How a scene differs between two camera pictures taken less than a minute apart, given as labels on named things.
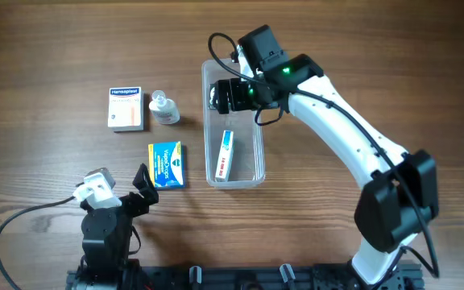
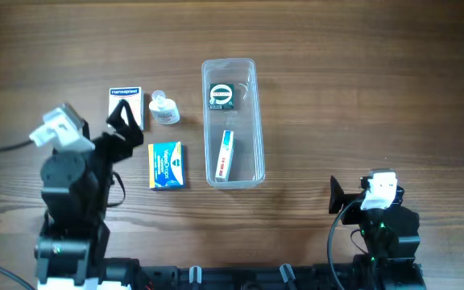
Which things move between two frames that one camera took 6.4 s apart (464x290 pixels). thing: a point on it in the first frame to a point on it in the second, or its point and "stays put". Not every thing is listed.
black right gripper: (222, 95) to (350, 200)
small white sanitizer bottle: (163, 109) stays put
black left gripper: (134, 200) to (111, 142)
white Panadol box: (225, 157) stays put
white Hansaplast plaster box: (126, 109) stays put
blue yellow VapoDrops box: (167, 162) stays put
